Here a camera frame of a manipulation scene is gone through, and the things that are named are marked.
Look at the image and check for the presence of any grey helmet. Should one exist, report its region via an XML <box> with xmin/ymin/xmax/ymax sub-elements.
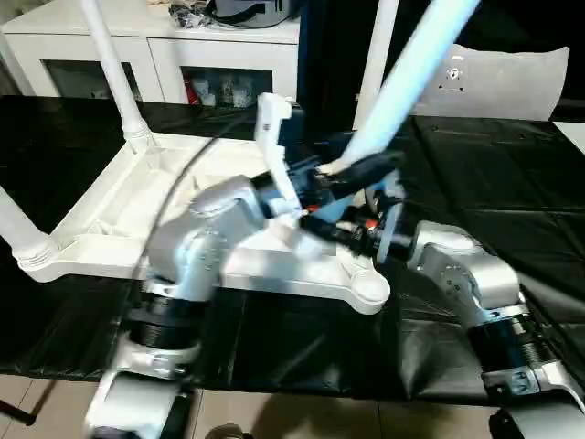
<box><xmin>207</xmin><ymin>0</ymin><xmax>293</xmax><ymax>27</ymax></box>

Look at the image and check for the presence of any white plastic table top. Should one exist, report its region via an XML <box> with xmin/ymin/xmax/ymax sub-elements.
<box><xmin>20</xmin><ymin>132</ymin><xmax>392</xmax><ymax>317</ymax></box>

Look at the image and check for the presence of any black clutter pile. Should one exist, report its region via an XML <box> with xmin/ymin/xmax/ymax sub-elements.
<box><xmin>168</xmin><ymin>2</ymin><xmax>211</xmax><ymax>29</ymax></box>

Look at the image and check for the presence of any black work mat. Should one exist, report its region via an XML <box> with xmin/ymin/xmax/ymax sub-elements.
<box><xmin>0</xmin><ymin>93</ymin><xmax>585</xmax><ymax>409</ymax></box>

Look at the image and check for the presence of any black stand base bar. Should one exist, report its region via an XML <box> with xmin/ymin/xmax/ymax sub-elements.
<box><xmin>0</xmin><ymin>399</ymin><xmax>38</xmax><ymax>427</ymax></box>

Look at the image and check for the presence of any grey cushion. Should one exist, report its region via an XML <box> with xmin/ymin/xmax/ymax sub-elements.
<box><xmin>413</xmin><ymin>43</ymin><xmax>570</xmax><ymax>123</ymax></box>

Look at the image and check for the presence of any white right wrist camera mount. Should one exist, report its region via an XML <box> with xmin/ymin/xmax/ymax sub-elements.
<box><xmin>373</xmin><ymin>177</ymin><xmax>407</xmax><ymax>262</ymax></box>

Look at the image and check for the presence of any white glass-door cabinet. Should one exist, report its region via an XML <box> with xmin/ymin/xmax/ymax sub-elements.
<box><xmin>0</xmin><ymin>6</ymin><xmax>303</xmax><ymax>106</ymax></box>

